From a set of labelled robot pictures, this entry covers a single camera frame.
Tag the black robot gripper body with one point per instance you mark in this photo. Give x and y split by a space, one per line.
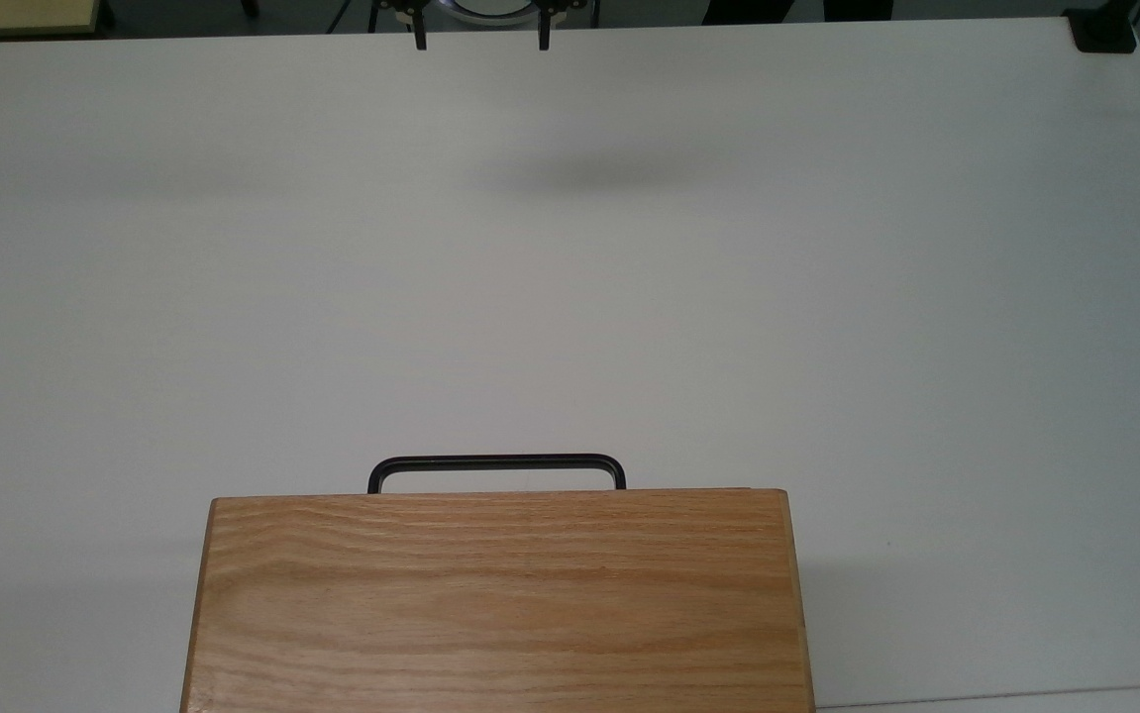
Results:
393 5

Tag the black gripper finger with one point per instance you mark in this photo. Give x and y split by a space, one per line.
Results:
420 36
544 36

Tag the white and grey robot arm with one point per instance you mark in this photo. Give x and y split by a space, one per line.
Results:
490 9

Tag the oak wooden drawer cabinet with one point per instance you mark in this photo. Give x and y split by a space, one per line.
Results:
500 604

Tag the thin black tripod legs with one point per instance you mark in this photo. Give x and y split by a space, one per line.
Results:
343 14

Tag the yellow wooden side table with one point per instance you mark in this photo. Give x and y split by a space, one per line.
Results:
10 15

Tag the black table clamp mount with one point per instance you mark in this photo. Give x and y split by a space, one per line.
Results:
1102 34

